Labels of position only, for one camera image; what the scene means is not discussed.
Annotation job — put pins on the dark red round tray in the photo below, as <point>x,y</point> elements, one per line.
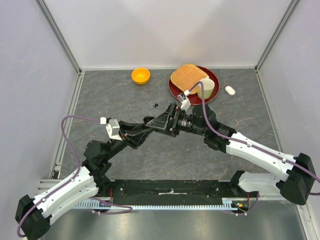
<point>194,99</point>

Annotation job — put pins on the pale green cup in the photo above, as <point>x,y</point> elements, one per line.
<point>205,91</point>

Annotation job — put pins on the white earbud charging case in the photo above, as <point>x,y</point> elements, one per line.
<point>230,91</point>

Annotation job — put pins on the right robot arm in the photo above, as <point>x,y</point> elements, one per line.
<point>291,176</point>

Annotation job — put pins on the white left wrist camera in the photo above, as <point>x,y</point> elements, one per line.
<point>113,130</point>

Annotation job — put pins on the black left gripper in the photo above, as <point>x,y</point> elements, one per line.
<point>134,134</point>

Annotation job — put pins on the orange plastic bowl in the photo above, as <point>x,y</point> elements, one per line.
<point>140,76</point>

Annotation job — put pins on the woven bamboo tray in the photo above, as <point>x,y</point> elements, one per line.
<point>186,76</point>

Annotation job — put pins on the light blue cable duct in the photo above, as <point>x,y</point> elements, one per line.
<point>91,204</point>

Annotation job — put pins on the black earbud charging case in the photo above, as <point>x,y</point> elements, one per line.
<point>148,121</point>

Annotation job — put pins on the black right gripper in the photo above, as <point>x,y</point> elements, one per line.
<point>162,123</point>

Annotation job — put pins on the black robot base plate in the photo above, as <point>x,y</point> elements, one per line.
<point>193,192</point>

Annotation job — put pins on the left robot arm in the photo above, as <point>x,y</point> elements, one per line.
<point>35,215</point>

